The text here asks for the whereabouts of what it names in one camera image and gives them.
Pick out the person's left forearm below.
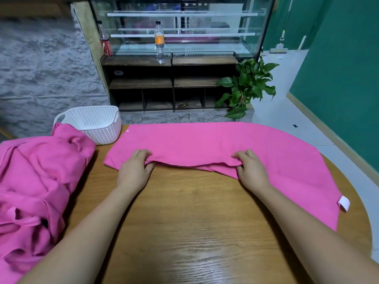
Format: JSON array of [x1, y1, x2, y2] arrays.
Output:
[[17, 187, 138, 284]]

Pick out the pink towel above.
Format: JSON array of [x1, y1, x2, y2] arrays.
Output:
[[103, 121, 351, 231]]

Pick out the person's left hand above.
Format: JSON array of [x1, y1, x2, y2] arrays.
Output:
[[115, 149, 156, 196]]

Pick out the white mop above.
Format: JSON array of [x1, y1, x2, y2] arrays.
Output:
[[269, 0, 294, 54]]

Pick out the white woven plastic basket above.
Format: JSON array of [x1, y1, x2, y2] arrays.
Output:
[[53, 105, 123, 146]]

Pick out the green potted plant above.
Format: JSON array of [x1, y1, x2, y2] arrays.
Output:
[[214, 56, 280, 121]]

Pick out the person's right forearm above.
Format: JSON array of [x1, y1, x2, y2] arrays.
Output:
[[253, 185, 379, 284]]

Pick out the glass display case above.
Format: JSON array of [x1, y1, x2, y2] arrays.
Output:
[[89, 0, 277, 58]]

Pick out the person's right hand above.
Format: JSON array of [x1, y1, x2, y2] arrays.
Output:
[[231, 149, 272, 196]]

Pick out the red label cola bottle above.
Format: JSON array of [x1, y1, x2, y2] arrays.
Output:
[[98, 21, 114, 57]]

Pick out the clear bottle with orange label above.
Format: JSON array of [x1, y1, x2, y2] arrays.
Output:
[[153, 21, 167, 65]]

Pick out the pile of pink cloths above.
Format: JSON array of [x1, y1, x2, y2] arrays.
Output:
[[0, 123, 97, 284]]

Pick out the dark wooden shelf cabinet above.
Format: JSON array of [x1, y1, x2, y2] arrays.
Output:
[[100, 54, 240, 112]]

